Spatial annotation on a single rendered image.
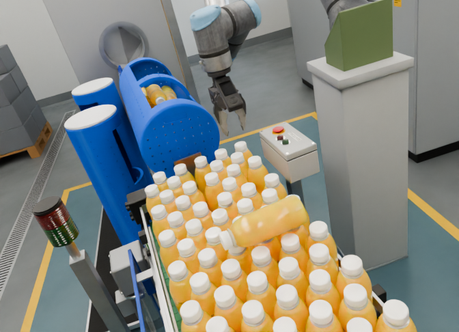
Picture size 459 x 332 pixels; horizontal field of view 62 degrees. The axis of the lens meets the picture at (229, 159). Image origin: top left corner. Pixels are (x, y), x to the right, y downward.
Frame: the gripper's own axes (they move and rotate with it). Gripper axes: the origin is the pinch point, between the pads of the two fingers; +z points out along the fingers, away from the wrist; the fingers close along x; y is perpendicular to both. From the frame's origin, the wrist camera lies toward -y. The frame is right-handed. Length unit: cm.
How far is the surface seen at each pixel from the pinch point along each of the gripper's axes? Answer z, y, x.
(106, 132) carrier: 17, 85, 44
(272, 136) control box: 4.0, -5.3, -9.8
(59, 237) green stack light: -5, -30, 52
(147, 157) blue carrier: 5.2, 14.7, 28.8
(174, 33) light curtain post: -7, 158, -16
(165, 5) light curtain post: -25, 158, -15
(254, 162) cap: 5.3, -13.6, 0.1
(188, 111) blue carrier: -5.7, 14.7, 10.3
